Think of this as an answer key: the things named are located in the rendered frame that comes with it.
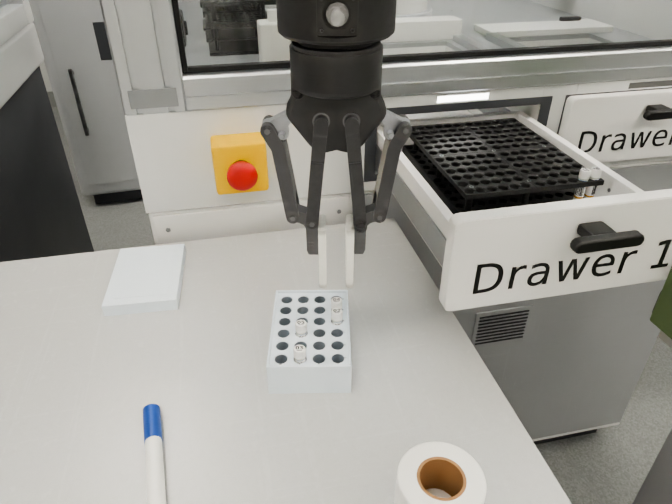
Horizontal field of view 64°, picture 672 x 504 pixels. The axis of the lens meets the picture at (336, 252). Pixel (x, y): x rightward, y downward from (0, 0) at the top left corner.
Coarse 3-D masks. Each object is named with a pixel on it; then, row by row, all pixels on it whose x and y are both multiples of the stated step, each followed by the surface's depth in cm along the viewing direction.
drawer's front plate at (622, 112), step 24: (576, 96) 82; (600, 96) 82; (624, 96) 82; (648, 96) 83; (576, 120) 83; (600, 120) 84; (624, 120) 85; (576, 144) 85; (624, 144) 87; (648, 144) 88
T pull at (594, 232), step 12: (588, 228) 53; (600, 228) 53; (576, 240) 51; (588, 240) 51; (600, 240) 51; (612, 240) 51; (624, 240) 52; (636, 240) 52; (576, 252) 51; (588, 252) 51
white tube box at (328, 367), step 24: (288, 312) 62; (312, 312) 60; (288, 336) 57; (312, 336) 57; (336, 336) 59; (288, 360) 54; (312, 360) 54; (336, 360) 55; (288, 384) 54; (312, 384) 54; (336, 384) 54
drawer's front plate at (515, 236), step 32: (640, 192) 56; (448, 224) 52; (480, 224) 51; (512, 224) 52; (544, 224) 53; (576, 224) 54; (608, 224) 55; (640, 224) 56; (448, 256) 53; (480, 256) 53; (512, 256) 54; (544, 256) 55; (576, 256) 56; (640, 256) 58; (448, 288) 55; (480, 288) 56; (512, 288) 57; (544, 288) 58; (576, 288) 59
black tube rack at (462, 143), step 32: (416, 128) 79; (448, 128) 79; (480, 128) 80; (512, 128) 79; (416, 160) 76; (448, 160) 70; (480, 160) 69; (512, 160) 70; (544, 160) 69; (448, 192) 69; (544, 192) 68
